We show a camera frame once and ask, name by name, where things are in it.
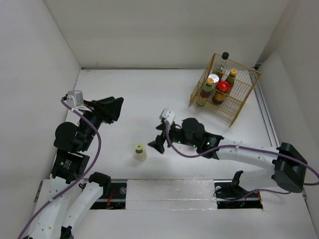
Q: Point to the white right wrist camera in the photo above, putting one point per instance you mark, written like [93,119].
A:
[167,116]

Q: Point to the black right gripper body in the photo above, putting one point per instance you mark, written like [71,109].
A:
[176,134]

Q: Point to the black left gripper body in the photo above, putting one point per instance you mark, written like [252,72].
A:
[96,116]

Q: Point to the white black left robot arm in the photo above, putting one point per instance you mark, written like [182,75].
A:
[78,149]

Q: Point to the yellow cap spice shaker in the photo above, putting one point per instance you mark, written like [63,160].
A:
[140,152]

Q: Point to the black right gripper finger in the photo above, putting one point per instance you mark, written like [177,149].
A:
[158,143]
[162,125]

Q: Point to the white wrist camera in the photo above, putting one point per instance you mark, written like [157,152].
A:
[167,116]
[75,99]

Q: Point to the silver cap blue shaker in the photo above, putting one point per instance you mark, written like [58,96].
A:
[213,78]

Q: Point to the dark soy sauce bottle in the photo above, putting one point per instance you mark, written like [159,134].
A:
[220,65]

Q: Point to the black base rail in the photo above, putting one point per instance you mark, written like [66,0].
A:
[194,195]

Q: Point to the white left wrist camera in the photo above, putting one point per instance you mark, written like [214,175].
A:
[75,99]

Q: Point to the red lid sauce jar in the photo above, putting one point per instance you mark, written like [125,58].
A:
[221,90]

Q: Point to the green label sauce bottle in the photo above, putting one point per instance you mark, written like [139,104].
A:
[205,92]

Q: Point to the yellow cap green sauce bottle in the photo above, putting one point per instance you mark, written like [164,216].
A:
[231,77]

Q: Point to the yellow wire basket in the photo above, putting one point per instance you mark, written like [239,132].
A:
[245,82]

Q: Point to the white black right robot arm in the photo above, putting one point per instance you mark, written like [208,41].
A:
[281,166]

